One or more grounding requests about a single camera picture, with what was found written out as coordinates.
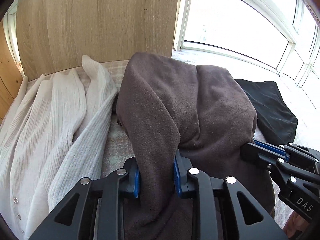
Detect cream knit garment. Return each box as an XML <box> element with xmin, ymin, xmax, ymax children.
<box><xmin>1</xmin><ymin>55</ymin><xmax>117</xmax><ymax>239</ymax></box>

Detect black pants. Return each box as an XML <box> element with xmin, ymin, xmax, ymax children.
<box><xmin>236</xmin><ymin>79</ymin><xmax>298</xmax><ymax>146</ymax></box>

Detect knotty pine plank board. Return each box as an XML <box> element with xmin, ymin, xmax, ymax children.
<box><xmin>0</xmin><ymin>22</ymin><xmax>23</xmax><ymax>122</ymax></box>

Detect person's right hand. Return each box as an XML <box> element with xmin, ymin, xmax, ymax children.
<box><xmin>283</xmin><ymin>211</ymin><xmax>309</xmax><ymax>238</ymax></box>

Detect pink plaid table cloth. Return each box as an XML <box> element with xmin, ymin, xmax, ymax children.
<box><xmin>24</xmin><ymin>49</ymin><xmax>320</xmax><ymax>230</ymax></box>

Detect dark brown garment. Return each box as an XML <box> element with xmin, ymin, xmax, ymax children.
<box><xmin>116</xmin><ymin>53</ymin><xmax>275</xmax><ymax>239</ymax></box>

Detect large light wooden board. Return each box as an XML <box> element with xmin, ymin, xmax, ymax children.
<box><xmin>16</xmin><ymin>0</ymin><xmax>178</xmax><ymax>79</ymax></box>

